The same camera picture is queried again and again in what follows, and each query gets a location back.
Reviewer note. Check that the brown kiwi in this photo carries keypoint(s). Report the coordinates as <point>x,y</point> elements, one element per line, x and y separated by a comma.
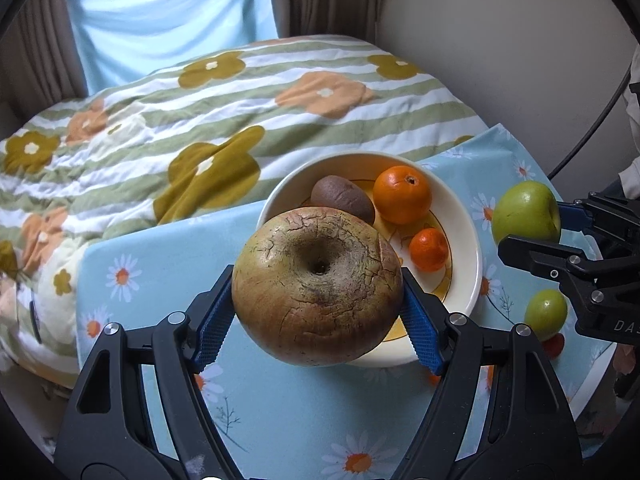
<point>342,197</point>

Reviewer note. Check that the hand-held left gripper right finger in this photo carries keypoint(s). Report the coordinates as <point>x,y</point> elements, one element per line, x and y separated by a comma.
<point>422,332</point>

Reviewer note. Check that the small green apple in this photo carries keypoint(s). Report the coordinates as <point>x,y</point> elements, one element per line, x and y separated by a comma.
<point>545,312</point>

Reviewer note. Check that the light blue window cloth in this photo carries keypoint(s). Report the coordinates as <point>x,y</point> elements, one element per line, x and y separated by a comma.
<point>170,15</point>

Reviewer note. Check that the small tangerine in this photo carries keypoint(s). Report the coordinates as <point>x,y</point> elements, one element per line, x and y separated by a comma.
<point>429,250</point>

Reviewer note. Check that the red cherry tomato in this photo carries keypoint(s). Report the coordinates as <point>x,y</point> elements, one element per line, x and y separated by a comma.
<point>554,346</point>

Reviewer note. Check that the cream bowl with bear print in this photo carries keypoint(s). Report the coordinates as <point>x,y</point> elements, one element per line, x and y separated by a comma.
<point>462,270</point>

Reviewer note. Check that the blue daisy tablecloth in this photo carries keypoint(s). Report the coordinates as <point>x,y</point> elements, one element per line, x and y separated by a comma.
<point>300,410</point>

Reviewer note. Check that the large cracked brown apple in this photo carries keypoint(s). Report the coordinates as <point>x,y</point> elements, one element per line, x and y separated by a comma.
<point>315,290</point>

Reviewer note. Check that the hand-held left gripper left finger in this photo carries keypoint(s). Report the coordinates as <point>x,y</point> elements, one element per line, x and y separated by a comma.
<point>212,330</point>

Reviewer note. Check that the striped floral blanket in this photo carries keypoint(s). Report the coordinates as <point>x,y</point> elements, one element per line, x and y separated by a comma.
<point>150,135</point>

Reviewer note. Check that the white hanging garment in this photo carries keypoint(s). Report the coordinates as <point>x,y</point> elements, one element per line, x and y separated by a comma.
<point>632,125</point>

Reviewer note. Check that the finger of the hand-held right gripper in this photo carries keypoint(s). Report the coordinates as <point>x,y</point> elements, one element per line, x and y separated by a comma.
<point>545,257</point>
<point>575,216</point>

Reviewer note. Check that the large orange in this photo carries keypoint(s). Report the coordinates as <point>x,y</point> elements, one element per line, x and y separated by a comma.
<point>402,196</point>

